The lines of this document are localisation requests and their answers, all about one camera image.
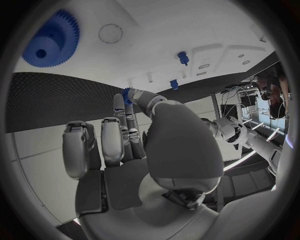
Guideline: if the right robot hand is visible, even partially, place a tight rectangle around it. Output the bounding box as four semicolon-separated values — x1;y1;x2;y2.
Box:
61;87;225;240

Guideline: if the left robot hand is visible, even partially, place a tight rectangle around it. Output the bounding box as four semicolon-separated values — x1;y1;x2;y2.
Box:
200;117;220;141

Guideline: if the small blue gear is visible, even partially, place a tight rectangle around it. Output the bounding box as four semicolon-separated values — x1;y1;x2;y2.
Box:
120;87;135;106

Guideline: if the white task board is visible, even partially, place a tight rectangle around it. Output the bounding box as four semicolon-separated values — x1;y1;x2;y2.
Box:
13;0;277;94

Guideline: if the workshop equipment rack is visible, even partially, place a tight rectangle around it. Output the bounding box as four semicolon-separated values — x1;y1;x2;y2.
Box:
220;82;270;125

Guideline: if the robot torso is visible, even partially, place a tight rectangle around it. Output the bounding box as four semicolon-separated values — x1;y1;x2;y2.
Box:
221;131;295;208

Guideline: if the person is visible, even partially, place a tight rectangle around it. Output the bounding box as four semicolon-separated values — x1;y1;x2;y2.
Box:
255;63;291;120

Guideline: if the blue plug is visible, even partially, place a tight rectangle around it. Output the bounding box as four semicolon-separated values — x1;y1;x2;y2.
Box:
176;51;190;67

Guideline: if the large blue gear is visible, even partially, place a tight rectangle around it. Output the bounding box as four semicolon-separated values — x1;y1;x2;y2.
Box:
21;9;81;69

